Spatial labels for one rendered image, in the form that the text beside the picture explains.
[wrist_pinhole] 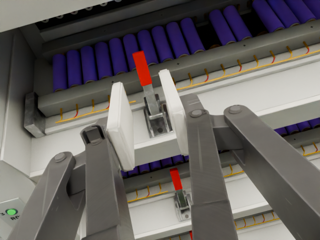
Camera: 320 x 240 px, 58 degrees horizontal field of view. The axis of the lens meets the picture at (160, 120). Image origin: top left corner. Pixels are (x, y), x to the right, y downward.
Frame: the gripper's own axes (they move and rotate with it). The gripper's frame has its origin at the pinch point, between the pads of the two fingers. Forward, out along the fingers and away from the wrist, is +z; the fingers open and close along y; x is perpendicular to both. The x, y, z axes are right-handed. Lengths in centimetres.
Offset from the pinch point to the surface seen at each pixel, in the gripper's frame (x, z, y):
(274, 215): -44, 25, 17
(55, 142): -7.2, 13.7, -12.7
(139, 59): 0.3, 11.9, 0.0
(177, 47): -1.7, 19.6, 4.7
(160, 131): -8.1, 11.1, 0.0
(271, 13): -1.0, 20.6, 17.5
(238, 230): -45, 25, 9
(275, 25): -2.1, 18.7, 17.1
